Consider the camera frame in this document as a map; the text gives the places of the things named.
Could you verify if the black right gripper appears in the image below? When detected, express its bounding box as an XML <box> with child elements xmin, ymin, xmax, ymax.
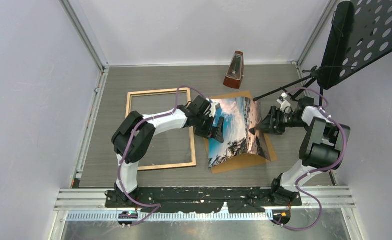
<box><xmin>256</xmin><ymin>105</ymin><xmax>309</xmax><ymax>136</ymax></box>

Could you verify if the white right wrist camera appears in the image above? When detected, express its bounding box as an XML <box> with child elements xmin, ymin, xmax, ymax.
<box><xmin>277</xmin><ymin>92</ymin><xmax>292</xmax><ymax>114</ymax></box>

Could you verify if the brown wooden metronome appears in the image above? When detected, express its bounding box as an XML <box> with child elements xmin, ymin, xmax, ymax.
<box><xmin>223</xmin><ymin>51</ymin><xmax>244</xmax><ymax>89</ymax></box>

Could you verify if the clear acrylic sheet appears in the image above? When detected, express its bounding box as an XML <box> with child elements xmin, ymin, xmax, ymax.
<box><xmin>130</xmin><ymin>93</ymin><xmax>191</xmax><ymax>167</ymax></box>

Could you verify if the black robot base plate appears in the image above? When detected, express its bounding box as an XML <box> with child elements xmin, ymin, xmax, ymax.
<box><xmin>104</xmin><ymin>186</ymin><xmax>302</xmax><ymax>214</ymax></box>

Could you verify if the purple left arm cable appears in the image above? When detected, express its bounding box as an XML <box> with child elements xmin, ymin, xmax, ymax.
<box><xmin>116</xmin><ymin>86</ymin><xmax>210</xmax><ymax>228</ymax></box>

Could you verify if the black perforated music stand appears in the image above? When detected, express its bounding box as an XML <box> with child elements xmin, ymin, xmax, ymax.
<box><xmin>254</xmin><ymin>0</ymin><xmax>392</xmax><ymax>101</ymax></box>

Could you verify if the beach landscape photo print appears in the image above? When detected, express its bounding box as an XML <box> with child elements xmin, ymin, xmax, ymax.
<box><xmin>207</xmin><ymin>96</ymin><xmax>272</xmax><ymax>169</ymax></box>

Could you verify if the aluminium extrusion rail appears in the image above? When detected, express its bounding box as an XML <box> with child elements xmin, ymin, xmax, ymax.
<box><xmin>54</xmin><ymin>186</ymin><xmax>356</xmax><ymax>222</ymax></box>

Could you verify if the light wooden picture frame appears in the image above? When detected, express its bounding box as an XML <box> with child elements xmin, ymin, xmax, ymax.
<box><xmin>125</xmin><ymin>87</ymin><xmax>196</xmax><ymax>171</ymax></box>

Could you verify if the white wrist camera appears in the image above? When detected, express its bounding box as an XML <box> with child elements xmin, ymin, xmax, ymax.
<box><xmin>208</xmin><ymin>101</ymin><xmax>221</xmax><ymax>118</ymax></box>
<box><xmin>277</xmin><ymin>92</ymin><xmax>292</xmax><ymax>114</ymax></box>

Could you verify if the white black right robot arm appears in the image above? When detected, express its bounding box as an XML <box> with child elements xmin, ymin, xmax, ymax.
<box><xmin>255</xmin><ymin>93</ymin><xmax>351</xmax><ymax>205</ymax></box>

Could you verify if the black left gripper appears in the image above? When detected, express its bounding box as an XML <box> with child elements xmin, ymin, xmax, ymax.
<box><xmin>194</xmin><ymin>114</ymin><xmax>224</xmax><ymax>144</ymax></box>

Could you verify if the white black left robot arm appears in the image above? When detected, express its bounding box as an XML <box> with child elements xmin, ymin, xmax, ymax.
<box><xmin>105</xmin><ymin>95</ymin><xmax>224</xmax><ymax>208</ymax></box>

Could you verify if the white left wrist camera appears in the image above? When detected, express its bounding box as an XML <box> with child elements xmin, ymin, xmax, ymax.
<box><xmin>208</xmin><ymin>101</ymin><xmax>221</xmax><ymax>118</ymax></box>

